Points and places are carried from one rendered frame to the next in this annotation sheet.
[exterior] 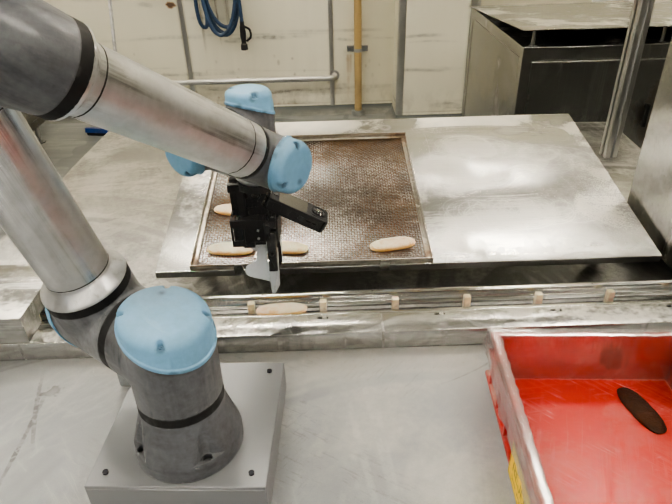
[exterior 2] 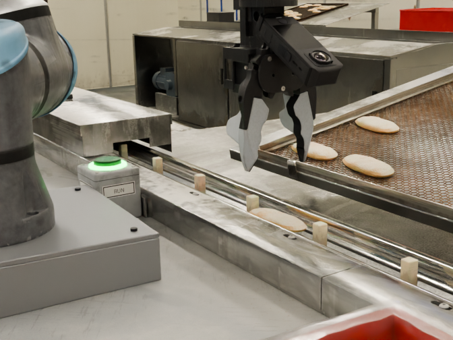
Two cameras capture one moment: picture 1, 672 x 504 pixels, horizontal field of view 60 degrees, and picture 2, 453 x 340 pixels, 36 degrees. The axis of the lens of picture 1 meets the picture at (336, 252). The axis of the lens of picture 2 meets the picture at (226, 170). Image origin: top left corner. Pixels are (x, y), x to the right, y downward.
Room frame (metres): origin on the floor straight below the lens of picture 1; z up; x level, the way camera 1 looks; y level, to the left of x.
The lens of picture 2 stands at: (0.41, -0.57, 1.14)
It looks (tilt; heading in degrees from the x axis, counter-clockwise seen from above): 14 degrees down; 58
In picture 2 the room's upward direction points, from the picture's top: 1 degrees counter-clockwise
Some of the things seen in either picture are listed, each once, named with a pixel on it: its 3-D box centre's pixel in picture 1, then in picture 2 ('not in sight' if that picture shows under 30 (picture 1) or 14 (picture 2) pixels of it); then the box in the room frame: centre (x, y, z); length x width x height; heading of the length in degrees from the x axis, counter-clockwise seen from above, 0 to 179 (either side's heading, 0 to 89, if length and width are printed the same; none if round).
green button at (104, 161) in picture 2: not in sight; (107, 164); (0.78, 0.35, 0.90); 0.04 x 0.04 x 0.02
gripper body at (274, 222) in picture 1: (256, 210); (265, 46); (0.91, 0.14, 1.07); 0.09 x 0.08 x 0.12; 90
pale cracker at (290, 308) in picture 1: (281, 308); (277, 217); (0.91, 0.11, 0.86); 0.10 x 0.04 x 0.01; 93
